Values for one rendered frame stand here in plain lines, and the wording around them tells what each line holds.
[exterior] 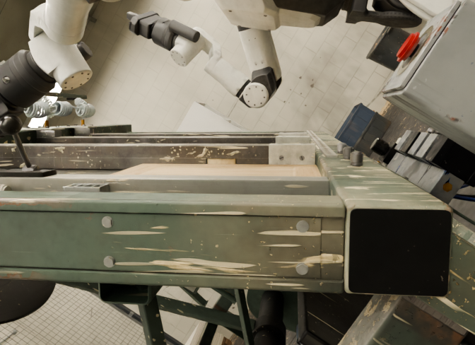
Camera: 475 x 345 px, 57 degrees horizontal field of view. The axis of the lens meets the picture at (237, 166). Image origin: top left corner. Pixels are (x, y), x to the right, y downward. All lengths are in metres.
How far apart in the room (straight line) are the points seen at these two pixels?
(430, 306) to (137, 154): 0.91
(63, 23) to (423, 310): 0.66
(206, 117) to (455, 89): 4.52
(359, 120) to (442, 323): 4.78
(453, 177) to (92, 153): 0.94
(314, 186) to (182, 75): 5.80
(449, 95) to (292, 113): 5.78
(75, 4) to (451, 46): 0.51
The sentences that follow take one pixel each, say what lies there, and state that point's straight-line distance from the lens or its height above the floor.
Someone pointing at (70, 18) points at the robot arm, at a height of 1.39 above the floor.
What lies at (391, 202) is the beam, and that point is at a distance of 0.55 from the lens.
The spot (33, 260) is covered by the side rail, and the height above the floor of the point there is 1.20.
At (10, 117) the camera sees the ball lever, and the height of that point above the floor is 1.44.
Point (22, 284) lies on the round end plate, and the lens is 2.01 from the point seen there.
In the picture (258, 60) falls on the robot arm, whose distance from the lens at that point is 1.29.
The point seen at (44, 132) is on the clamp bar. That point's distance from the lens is 1.90.
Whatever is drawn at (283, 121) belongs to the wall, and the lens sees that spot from 6.28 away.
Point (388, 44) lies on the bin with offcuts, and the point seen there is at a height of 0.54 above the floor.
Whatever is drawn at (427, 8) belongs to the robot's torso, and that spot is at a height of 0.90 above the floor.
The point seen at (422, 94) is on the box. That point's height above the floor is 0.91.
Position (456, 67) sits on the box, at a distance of 0.54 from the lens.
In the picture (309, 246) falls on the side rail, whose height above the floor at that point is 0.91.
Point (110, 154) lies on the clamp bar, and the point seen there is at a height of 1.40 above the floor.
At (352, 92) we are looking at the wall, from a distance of 6.35.
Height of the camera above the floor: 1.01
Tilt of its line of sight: 3 degrees up
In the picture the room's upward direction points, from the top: 58 degrees counter-clockwise
